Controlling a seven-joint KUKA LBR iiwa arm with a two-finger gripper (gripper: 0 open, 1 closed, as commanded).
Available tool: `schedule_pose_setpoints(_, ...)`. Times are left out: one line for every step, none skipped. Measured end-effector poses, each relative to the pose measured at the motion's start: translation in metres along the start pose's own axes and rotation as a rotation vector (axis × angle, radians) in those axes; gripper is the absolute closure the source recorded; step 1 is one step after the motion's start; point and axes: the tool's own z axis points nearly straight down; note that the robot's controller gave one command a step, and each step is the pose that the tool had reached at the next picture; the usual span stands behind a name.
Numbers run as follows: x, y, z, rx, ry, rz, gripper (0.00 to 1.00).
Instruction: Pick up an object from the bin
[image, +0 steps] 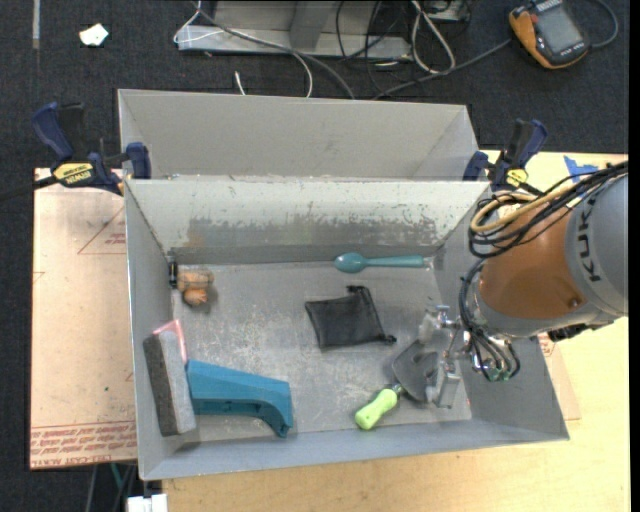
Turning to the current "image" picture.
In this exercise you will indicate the brown cardboard board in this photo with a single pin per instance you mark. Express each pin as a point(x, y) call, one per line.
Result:
point(80, 310)

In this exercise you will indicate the grey metal bin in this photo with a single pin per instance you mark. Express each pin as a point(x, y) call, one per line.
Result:
point(300, 320)

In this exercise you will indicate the black mesh pouch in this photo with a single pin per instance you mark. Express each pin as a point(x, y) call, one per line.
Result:
point(345, 317)

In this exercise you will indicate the blue foam shape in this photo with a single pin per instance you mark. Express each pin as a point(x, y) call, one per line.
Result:
point(235, 395)

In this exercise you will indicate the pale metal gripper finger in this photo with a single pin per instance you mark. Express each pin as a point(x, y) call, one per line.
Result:
point(446, 389)
point(433, 320)

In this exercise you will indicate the tan toy animal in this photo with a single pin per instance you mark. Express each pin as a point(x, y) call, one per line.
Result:
point(195, 285)

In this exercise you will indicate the grey and black sponge block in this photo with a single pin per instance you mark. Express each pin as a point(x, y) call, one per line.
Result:
point(170, 385)

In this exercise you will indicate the teal plastic spoon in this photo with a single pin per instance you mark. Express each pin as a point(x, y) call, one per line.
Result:
point(350, 261)

